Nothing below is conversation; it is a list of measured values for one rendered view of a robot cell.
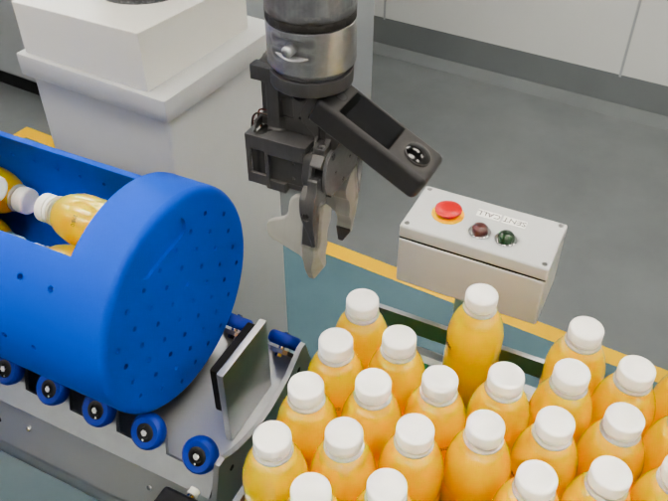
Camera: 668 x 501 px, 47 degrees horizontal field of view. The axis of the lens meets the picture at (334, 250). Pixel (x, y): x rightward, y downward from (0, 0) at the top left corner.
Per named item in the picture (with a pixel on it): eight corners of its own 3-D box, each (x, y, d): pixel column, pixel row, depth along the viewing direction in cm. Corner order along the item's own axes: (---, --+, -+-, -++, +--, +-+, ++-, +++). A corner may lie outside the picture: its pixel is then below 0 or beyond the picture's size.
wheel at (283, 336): (266, 324, 102) (261, 338, 102) (296, 335, 101) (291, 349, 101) (278, 329, 106) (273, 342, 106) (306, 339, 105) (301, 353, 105)
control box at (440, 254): (420, 239, 114) (426, 183, 107) (554, 279, 107) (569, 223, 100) (395, 279, 107) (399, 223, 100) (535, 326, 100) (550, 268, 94)
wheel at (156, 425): (142, 406, 94) (132, 409, 92) (172, 418, 92) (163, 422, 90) (133, 439, 94) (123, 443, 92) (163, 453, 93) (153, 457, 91)
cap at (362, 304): (344, 319, 90) (344, 308, 89) (348, 295, 93) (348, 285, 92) (377, 322, 89) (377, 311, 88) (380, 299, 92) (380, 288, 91)
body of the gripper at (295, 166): (286, 147, 76) (281, 34, 68) (365, 169, 73) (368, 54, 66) (247, 188, 71) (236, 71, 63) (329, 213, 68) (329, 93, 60)
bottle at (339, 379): (310, 420, 101) (307, 324, 89) (363, 423, 101) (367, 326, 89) (306, 467, 96) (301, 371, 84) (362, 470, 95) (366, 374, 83)
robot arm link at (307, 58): (372, 6, 63) (328, 46, 57) (370, 57, 66) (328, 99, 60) (291, -10, 65) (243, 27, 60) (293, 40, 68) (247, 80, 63)
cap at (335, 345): (319, 336, 88) (319, 325, 87) (353, 337, 88) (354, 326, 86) (317, 362, 85) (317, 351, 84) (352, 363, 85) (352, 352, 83)
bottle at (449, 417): (391, 462, 96) (400, 366, 84) (445, 454, 97) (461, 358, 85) (404, 512, 91) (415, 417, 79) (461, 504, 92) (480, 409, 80)
